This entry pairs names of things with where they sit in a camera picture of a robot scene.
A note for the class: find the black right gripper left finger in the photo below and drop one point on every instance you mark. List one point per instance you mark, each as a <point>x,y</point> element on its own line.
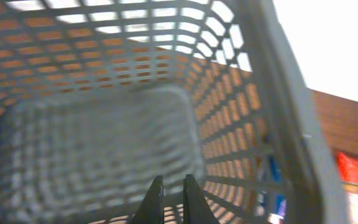
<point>151,210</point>

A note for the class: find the grey plastic lattice basket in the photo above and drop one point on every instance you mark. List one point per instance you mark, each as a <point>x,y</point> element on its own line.
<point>97,98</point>

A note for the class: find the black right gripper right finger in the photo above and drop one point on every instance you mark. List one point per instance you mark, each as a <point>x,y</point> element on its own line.
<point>195,207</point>

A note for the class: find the red snack bar packet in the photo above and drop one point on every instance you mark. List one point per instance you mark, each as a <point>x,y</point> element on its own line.
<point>357,171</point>

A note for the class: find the blue white carton box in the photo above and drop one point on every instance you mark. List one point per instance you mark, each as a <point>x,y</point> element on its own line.
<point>271,202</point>

